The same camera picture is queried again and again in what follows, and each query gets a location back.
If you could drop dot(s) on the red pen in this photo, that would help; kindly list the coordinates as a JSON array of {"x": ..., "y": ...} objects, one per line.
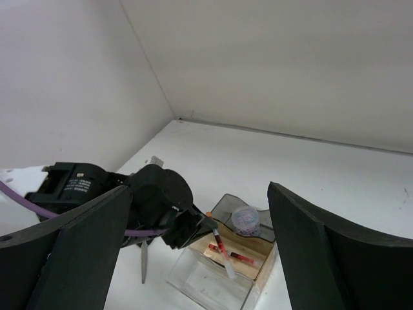
[
  {"x": 237, "y": 256},
  {"x": 226, "y": 260}
]

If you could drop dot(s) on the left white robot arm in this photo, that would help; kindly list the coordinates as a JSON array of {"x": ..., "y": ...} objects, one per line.
[{"x": 65, "y": 187}]

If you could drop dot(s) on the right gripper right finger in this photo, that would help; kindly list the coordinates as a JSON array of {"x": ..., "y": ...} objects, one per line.
[{"x": 330, "y": 262}]

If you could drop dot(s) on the grey smoked plastic tray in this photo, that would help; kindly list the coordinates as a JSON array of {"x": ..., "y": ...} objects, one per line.
[{"x": 228, "y": 203}]

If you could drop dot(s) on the small clear clip jar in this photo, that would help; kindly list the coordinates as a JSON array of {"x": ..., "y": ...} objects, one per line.
[{"x": 246, "y": 221}]

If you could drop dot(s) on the clear plastic tray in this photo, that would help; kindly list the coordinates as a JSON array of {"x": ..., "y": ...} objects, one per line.
[{"x": 205, "y": 281}]

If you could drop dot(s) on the black handled scissors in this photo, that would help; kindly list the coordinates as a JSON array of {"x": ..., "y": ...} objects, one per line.
[{"x": 144, "y": 261}]

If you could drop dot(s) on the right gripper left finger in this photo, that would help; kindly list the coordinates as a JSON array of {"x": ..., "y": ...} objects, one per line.
[{"x": 66, "y": 262}]

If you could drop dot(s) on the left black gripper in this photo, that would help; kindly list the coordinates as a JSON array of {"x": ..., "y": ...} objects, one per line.
[{"x": 162, "y": 206}]

